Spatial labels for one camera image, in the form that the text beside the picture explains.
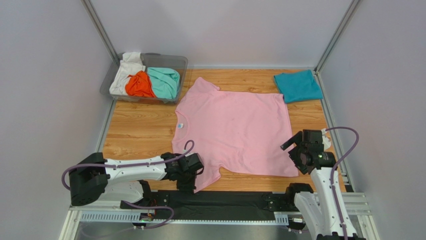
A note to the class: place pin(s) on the grey plastic bin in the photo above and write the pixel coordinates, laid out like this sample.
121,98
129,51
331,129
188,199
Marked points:
178,63

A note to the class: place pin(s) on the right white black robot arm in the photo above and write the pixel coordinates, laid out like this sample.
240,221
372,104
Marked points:
322,207

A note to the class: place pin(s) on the orange t shirt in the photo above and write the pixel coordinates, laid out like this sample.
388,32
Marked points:
139,85

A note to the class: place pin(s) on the pink t shirt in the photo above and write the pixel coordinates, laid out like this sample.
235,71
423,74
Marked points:
241,132

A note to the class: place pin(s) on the folded teal t shirt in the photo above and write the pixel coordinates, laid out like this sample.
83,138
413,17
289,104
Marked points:
298,86

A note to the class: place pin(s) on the mint green t shirt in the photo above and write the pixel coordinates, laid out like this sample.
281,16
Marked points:
165,82

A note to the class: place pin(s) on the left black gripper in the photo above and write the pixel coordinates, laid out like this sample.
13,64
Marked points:
189,187

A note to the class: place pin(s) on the white t shirt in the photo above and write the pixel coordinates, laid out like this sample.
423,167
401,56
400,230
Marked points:
130,64

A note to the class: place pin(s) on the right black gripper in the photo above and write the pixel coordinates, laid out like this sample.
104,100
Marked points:
296,143

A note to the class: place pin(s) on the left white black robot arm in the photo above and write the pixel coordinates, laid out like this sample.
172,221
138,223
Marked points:
97,179

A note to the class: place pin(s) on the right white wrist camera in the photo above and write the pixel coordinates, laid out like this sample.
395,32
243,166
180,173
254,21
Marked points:
326,141

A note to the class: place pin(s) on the aluminium frame rail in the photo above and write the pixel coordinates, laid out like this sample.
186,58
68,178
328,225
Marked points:
112,213

